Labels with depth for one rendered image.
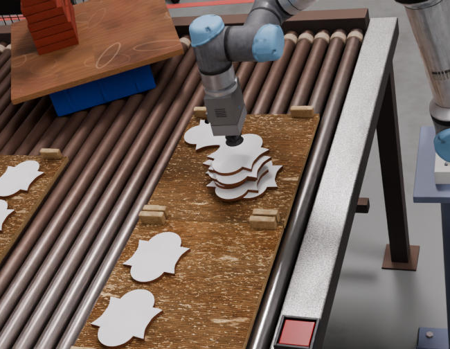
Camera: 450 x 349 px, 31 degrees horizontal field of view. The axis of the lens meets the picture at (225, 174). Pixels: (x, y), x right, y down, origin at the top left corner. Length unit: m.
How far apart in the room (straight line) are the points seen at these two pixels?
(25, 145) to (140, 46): 0.43
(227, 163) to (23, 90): 0.72
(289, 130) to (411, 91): 1.79
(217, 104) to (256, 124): 0.33
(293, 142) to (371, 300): 0.99
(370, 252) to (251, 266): 1.34
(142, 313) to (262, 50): 0.59
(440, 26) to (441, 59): 0.07
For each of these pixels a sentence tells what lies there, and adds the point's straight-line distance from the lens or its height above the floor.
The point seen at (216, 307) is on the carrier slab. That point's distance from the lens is 1.63.
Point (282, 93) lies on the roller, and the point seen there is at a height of 0.92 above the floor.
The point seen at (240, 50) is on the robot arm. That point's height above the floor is 1.30.
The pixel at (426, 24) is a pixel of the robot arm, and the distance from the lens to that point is 1.54.
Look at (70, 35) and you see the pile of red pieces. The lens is 2.46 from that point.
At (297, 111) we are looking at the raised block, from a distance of 2.05.
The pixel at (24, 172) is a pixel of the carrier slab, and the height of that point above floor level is 0.95.
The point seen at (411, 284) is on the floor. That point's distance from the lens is 2.87.
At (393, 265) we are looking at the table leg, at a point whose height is 0.01.
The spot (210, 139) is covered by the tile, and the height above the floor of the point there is 0.95.
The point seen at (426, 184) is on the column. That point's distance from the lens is 1.91.
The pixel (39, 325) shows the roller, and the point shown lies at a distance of 1.78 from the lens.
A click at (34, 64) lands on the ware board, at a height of 1.04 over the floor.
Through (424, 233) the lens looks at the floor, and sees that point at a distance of 3.04.
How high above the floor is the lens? 2.12
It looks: 38 degrees down
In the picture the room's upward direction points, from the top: 15 degrees counter-clockwise
